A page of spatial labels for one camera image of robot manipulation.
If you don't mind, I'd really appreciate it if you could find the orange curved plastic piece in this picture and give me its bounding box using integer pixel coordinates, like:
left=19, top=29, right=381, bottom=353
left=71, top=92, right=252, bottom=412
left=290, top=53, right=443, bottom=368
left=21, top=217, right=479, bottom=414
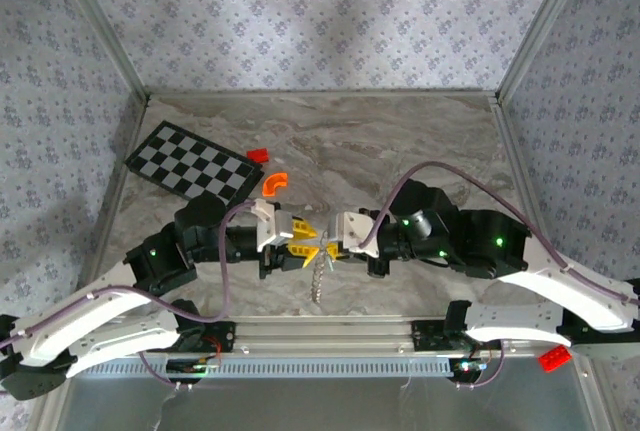
left=261, top=171, right=290, bottom=198

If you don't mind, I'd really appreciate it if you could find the black grey checkerboard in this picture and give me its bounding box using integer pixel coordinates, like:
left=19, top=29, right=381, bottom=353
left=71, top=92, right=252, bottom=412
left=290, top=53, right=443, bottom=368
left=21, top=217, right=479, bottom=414
left=123, top=120, right=265, bottom=206

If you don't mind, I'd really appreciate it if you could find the circuit board with lights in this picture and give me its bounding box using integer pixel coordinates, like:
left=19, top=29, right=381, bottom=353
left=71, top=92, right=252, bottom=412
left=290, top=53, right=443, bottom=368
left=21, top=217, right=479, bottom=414
left=448, top=358, right=489, bottom=376
left=166, top=358, right=222, bottom=378

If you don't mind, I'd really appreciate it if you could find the grey metal panel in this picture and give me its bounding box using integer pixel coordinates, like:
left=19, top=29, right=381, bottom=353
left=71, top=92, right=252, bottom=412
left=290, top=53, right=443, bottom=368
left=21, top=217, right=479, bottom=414
left=49, top=358, right=606, bottom=431

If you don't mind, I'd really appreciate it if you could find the large red toy brick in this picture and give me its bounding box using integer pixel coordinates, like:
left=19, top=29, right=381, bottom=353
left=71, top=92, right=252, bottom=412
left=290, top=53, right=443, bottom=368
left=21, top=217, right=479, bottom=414
left=537, top=344, right=573, bottom=373

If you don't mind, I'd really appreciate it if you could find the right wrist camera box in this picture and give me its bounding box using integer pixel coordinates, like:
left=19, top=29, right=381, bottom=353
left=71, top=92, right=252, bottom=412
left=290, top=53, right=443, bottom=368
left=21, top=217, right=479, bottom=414
left=327, top=209, right=389, bottom=258

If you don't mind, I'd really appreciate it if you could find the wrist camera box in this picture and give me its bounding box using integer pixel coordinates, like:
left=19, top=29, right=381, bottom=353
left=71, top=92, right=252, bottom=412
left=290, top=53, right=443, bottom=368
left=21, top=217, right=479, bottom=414
left=251, top=198, right=297, bottom=254
left=327, top=209, right=389, bottom=258

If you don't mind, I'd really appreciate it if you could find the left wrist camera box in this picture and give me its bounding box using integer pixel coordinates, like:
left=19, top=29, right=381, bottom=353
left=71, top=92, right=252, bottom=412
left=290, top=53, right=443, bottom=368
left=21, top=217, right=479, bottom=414
left=251, top=198, right=297, bottom=254

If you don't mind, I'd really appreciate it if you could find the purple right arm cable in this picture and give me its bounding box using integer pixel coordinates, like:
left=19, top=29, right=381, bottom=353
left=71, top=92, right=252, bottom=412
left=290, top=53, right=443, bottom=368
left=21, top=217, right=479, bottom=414
left=362, top=160, right=640, bottom=391

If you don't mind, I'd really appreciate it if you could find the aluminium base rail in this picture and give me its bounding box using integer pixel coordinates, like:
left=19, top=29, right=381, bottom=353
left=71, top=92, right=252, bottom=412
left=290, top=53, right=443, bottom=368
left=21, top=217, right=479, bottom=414
left=64, top=315, right=596, bottom=360

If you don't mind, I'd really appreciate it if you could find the aluminium side rail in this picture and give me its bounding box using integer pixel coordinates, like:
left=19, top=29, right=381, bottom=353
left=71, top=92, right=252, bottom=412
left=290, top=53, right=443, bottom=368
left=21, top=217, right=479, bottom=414
left=492, top=95, right=556, bottom=262
left=64, top=95, right=151, bottom=302

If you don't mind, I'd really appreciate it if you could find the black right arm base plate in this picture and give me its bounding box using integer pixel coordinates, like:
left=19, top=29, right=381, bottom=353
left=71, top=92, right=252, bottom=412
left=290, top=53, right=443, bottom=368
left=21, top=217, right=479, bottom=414
left=410, top=319, right=481, bottom=352

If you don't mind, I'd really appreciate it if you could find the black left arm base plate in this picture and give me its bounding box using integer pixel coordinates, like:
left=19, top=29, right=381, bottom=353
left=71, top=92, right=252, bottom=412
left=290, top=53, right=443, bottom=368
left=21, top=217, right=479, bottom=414
left=179, top=320, right=236, bottom=353

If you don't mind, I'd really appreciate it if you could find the grey slotted cable duct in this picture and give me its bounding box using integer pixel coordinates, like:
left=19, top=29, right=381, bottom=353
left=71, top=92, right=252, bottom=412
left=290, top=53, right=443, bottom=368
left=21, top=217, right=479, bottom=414
left=99, top=356, right=454, bottom=380

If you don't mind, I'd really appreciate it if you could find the aluminium back rail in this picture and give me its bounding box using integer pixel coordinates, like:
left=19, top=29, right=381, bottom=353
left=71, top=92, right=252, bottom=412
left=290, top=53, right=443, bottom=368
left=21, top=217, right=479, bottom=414
left=149, top=87, right=497, bottom=99

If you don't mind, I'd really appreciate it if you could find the aluminium corner post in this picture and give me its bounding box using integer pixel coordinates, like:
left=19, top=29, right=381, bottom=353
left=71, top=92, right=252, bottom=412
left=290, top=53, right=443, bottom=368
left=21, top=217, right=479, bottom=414
left=494, top=0, right=599, bottom=102
left=49, top=0, right=152, bottom=105

